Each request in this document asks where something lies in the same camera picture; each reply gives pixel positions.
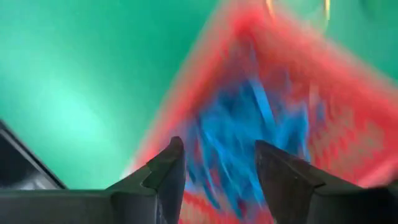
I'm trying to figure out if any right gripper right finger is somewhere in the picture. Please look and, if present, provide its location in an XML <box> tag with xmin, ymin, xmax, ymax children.
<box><xmin>254</xmin><ymin>139</ymin><xmax>398</xmax><ymax>224</ymax></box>

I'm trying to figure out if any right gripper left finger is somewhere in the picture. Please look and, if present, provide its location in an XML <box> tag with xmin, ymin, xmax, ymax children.
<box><xmin>0</xmin><ymin>136</ymin><xmax>187</xmax><ymax>224</ymax></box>

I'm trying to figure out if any blue rubber band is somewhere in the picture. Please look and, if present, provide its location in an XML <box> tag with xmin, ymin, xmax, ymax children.
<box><xmin>191</xmin><ymin>93</ymin><xmax>249</xmax><ymax>217</ymax></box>
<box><xmin>248</xmin><ymin>77</ymin><xmax>280</xmax><ymax>141</ymax></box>
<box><xmin>279</xmin><ymin>99</ymin><xmax>312</xmax><ymax>161</ymax></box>

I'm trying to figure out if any rubber band pile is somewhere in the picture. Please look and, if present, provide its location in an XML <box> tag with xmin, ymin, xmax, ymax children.
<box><xmin>266</xmin><ymin>0</ymin><xmax>332</xmax><ymax>19</ymax></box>

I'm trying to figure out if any red plastic basket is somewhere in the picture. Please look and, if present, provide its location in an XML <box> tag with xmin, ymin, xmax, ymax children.
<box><xmin>124</xmin><ymin>0</ymin><xmax>398</xmax><ymax>224</ymax></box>

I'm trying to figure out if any black aluminium table frame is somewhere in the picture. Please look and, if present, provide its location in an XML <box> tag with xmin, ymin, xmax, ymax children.
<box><xmin>0</xmin><ymin>119</ymin><xmax>68</xmax><ymax>190</ymax></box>

